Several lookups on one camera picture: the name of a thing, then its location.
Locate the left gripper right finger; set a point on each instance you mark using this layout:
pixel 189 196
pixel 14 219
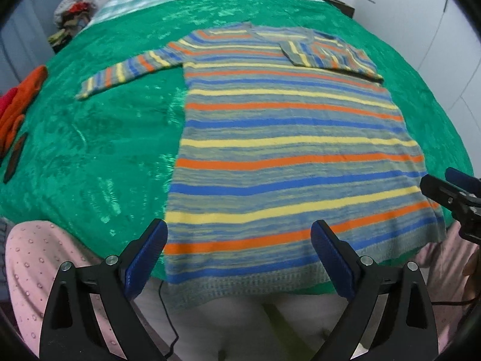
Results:
pixel 406 330

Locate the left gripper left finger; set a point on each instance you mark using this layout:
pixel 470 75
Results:
pixel 70 330

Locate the striped knit sweater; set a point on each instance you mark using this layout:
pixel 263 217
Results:
pixel 283 126

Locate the pile of clothes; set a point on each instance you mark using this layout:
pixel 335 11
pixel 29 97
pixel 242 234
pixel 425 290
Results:
pixel 70 18

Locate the pink pajama right leg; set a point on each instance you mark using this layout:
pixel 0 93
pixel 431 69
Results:
pixel 449 262

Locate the pink pajama leg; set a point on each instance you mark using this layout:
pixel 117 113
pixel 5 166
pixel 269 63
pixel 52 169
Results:
pixel 449 262
pixel 34 252

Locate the pink pajama left leg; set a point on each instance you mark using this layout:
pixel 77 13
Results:
pixel 34 252

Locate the green bed cover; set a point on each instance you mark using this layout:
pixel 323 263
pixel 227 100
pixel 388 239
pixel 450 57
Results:
pixel 101 168

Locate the white wardrobe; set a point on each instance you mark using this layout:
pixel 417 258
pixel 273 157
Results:
pixel 435 37

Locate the black smartphone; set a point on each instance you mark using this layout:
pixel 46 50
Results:
pixel 15 158

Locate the dark nightstand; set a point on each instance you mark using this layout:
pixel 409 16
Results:
pixel 346 9

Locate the orange folded garment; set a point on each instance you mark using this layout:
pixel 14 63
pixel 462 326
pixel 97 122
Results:
pixel 13 118

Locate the red folded garment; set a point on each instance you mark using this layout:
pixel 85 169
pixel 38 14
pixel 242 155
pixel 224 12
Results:
pixel 6 100

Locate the blue curtain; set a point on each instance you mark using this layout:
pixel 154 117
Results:
pixel 24 40

